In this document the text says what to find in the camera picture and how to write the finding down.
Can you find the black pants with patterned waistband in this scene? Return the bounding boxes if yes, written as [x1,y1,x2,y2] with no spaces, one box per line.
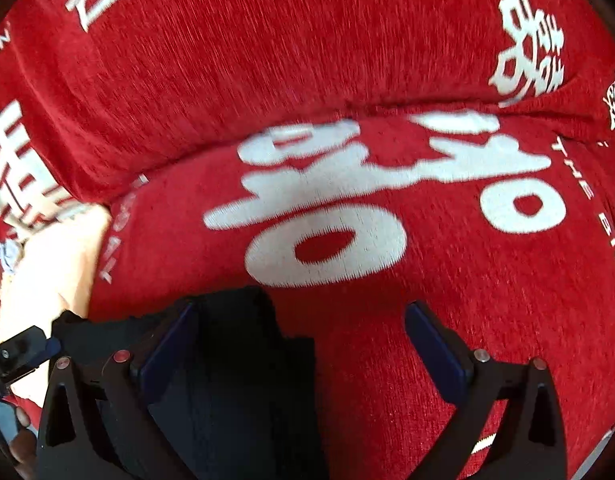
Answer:
[49,285,334,480]

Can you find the person's left hand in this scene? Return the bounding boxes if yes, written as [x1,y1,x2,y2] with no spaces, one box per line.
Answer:
[9,408,36,480]

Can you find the red blanket with white characters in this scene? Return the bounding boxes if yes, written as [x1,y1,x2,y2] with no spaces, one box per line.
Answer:
[0,109,615,480]

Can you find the red pillow with white characters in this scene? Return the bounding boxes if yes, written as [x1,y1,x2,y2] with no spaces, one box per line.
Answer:
[0,0,615,237]

